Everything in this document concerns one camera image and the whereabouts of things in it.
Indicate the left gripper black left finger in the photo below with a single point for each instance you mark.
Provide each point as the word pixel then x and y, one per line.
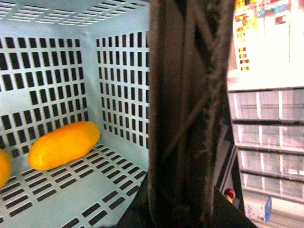
pixel 138 213

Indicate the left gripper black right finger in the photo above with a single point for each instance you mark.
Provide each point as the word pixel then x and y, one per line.
pixel 226 215

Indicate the orange mango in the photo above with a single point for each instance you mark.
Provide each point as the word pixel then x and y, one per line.
pixel 63 145

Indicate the yellow lemon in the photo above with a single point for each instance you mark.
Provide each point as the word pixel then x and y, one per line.
pixel 5 168

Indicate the light blue plastic basket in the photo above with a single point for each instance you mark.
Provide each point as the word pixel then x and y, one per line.
pixel 64 61

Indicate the red emergency button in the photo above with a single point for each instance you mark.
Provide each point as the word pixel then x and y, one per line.
pixel 230 194

